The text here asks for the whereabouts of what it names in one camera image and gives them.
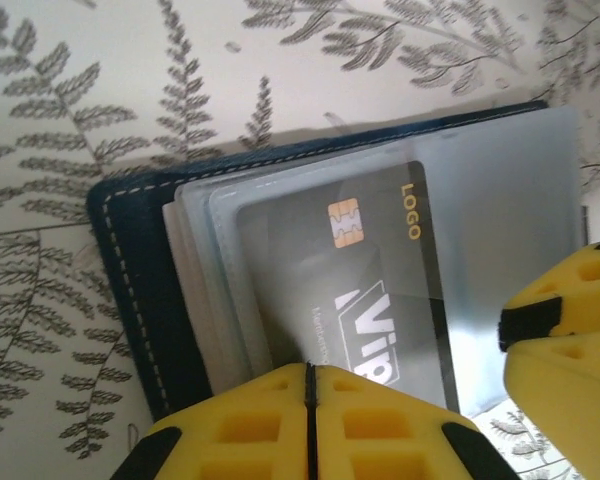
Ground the navy blue card holder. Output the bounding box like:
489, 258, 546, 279
85, 99, 589, 424

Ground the black VIP card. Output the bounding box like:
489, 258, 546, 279
235, 159, 464, 416

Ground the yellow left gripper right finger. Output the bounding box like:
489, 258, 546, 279
307, 364, 524, 480

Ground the floral table cover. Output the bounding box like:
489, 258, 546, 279
0, 0, 600, 480

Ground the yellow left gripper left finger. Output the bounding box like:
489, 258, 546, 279
108, 362, 315, 480

